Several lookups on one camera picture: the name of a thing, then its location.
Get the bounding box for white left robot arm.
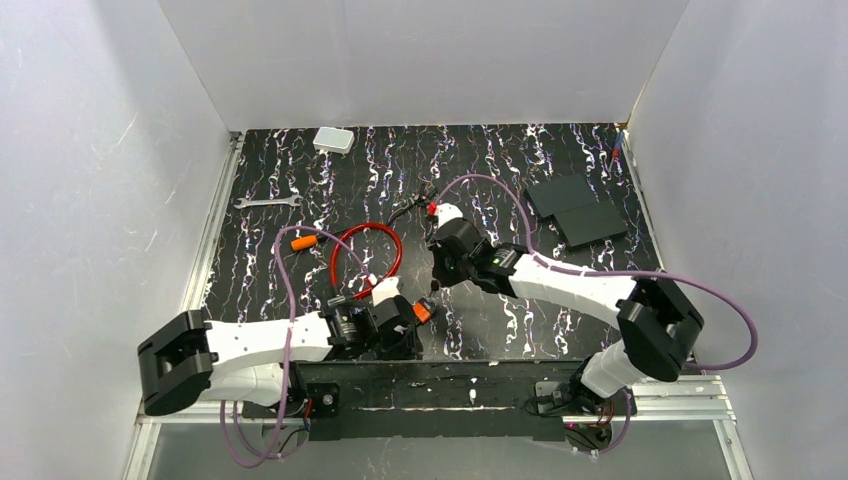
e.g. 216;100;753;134
137;295;437;417

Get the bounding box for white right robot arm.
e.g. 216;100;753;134
427;216;704;404

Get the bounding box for black flat plate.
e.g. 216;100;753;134
524;175;628;250

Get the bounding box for white rectangular box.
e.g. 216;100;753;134
313;126;355;155

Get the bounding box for silver open-end wrench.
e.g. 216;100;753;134
234;194;303;210

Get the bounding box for red blue pen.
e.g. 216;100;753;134
608;130;627;176

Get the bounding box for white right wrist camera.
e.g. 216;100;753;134
426;202;464;229

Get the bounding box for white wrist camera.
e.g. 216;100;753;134
371;276;402;307
426;202;464;229

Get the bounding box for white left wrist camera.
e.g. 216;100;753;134
371;276;402;307

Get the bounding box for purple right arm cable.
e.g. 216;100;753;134
433;174;760;372

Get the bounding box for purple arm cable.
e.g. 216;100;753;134
219;225;379;469
433;174;760;372

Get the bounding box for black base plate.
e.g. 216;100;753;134
241;359;637;444

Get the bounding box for red cable lock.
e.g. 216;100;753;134
328;222;404;300

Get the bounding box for grey handled pliers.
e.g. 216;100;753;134
385;184;437;226

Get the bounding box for orange handled screwdriver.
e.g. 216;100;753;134
289;234;329;252

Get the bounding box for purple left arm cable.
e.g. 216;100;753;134
219;225;379;469

